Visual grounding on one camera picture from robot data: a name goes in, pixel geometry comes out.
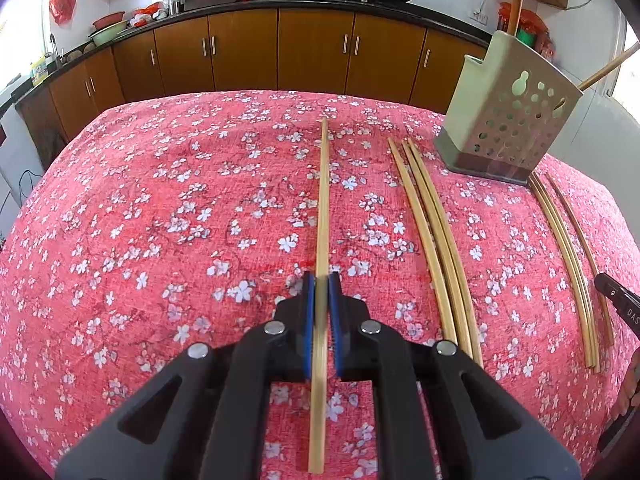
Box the person's right hand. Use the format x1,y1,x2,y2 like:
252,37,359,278
611,360,640,420

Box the black kitchen countertop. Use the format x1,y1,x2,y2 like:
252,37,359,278
0,0,496,111

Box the beige perforated chopstick holder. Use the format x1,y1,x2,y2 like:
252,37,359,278
434,30,585,186

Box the window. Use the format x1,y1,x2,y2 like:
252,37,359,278
607,20,640,111

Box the red basin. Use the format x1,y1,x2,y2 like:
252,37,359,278
92,11,126,30

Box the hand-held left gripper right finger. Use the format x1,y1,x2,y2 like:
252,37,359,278
327,272,583,480

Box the red floral tablecloth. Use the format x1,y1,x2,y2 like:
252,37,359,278
0,91,640,480

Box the yellow detergent bottle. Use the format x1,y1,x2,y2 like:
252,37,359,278
29,57,51,86

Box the red food packages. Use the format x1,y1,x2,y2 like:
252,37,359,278
497,2,556,61

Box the black cable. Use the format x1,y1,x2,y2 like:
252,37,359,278
0,170,36,221

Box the green basin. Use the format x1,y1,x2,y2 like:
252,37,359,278
89,22,130,47

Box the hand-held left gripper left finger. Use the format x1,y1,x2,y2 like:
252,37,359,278
55,272,318,480

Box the red plastic bag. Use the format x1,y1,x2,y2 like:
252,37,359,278
48,0,78,26

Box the brown wooden kitchen cabinets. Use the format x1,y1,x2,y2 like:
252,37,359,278
15,7,493,143

